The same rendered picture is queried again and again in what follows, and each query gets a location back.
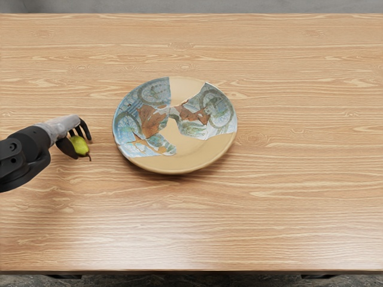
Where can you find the green pear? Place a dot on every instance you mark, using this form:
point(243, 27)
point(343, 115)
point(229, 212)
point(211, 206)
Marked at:
point(80, 146)

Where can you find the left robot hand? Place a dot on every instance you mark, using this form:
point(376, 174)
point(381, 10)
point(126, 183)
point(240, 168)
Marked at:
point(61, 124)

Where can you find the tan plate with blue pattern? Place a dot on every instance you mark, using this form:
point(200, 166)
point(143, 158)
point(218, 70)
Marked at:
point(176, 125)

